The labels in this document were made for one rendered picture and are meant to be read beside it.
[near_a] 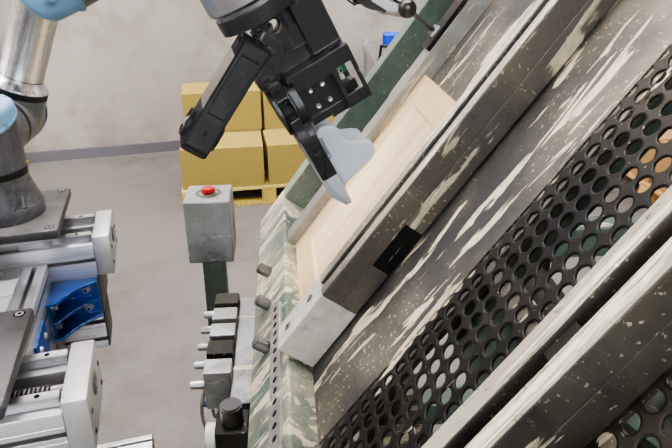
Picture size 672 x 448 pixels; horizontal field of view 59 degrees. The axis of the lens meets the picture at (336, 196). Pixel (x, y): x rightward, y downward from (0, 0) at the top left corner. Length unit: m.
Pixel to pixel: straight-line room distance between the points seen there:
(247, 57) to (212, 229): 1.12
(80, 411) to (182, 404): 1.47
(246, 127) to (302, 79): 3.53
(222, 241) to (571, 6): 1.06
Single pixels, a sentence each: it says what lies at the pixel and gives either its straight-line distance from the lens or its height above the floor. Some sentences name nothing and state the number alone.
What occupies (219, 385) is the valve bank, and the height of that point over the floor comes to 0.73.
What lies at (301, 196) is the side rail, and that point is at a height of 0.91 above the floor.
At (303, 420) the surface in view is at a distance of 0.95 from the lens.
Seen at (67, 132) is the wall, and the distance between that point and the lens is 4.98.
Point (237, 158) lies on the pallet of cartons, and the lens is 3.73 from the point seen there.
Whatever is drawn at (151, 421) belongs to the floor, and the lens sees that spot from 2.33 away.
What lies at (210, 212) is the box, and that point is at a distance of 1.59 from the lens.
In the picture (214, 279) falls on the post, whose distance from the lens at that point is 1.72.
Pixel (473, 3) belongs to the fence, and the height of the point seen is 1.43.
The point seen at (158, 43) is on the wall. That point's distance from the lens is 4.79.
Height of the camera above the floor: 1.55
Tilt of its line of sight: 23 degrees down
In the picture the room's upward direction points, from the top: straight up
